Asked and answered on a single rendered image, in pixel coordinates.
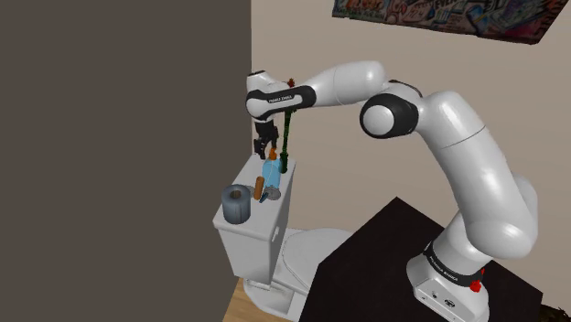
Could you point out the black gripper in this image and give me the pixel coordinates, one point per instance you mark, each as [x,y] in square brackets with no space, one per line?
[264,130]

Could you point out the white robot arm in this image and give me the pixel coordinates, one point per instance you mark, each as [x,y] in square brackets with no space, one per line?
[473,178]

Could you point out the green stem with red flower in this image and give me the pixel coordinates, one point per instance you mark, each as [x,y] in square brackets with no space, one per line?
[285,140]

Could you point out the blue bottle with orange cap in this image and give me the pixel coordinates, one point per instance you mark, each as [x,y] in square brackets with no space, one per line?
[271,171]

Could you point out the orange brown cylinder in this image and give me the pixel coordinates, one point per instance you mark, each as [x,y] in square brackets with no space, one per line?
[258,187]

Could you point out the grey round disc tool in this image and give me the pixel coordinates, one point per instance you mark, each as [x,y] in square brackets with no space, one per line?
[270,194]

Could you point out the grey toilet paper roll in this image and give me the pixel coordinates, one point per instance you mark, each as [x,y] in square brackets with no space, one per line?
[236,204]

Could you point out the white toilet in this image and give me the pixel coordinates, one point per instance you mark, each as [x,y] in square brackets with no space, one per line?
[261,223]

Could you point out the black robot stand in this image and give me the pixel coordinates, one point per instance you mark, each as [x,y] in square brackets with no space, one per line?
[370,267]

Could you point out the colourful wall picture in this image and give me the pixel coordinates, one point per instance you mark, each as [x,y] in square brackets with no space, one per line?
[450,18]

